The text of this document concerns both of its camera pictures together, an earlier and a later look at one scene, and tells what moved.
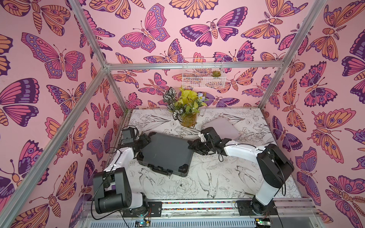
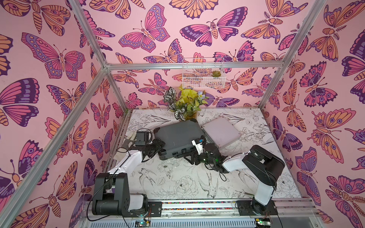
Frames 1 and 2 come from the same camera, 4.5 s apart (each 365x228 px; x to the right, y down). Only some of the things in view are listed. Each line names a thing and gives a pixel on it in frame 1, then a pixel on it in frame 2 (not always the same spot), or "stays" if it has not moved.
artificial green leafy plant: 186,101 stays
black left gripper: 145,139 -> 158,145
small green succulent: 216,73 stays
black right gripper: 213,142 -> 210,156
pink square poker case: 223,128 stays
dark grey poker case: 167,154 -> 177,138
